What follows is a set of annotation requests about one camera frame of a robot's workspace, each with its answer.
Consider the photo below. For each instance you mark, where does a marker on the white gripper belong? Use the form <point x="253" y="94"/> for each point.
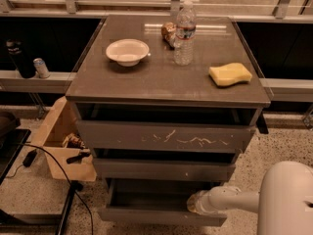
<point x="206" y="199"/>

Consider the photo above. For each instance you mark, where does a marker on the grey bottom drawer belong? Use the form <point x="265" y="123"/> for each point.
<point x="156" y="202"/>

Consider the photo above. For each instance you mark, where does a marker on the grey drawer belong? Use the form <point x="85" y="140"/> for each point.
<point x="157" y="128"/>
<point x="164" y="165"/>
<point x="156" y="202"/>

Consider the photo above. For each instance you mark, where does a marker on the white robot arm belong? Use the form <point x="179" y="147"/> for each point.
<point x="283" y="203"/>

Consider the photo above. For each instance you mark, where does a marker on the grey middle drawer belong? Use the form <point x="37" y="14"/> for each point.
<point x="164" y="165"/>

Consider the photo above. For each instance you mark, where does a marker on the grey drawer cabinet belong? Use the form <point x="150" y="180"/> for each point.
<point x="156" y="80"/>

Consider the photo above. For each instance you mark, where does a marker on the grey top drawer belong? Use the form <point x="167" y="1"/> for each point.
<point x="157" y="128"/>

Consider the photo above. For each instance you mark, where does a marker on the open cardboard box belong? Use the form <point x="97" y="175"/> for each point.
<point x="51" y="136"/>

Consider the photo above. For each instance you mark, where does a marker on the black tool in box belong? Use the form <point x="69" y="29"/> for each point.
<point x="78" y="158"/>

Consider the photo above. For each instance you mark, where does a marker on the yellow sponge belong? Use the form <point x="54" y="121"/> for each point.
<point x="229" y="74"/>

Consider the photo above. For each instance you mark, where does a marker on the white bowl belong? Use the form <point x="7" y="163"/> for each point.
<point x="127" y="52"/>

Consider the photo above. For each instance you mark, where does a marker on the black power adapter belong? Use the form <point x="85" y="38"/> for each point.
<point x="29" y="158"/>

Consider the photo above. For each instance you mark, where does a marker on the brown crumpled snack bag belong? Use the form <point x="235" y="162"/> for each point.
<point x="168" y="33"/>

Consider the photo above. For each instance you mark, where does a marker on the clear plastic water bottle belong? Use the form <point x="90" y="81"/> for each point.
<point x="186" y="23"/>

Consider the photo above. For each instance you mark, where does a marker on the black metal stand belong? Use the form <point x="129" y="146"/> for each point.
<point x="32" y="202"/>

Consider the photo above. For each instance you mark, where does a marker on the silver drink can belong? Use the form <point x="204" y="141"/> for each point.
<point x="41" y="68"/>

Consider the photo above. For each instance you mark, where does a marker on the black thermos bottle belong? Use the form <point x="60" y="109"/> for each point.
<point x="20" y="59"/>

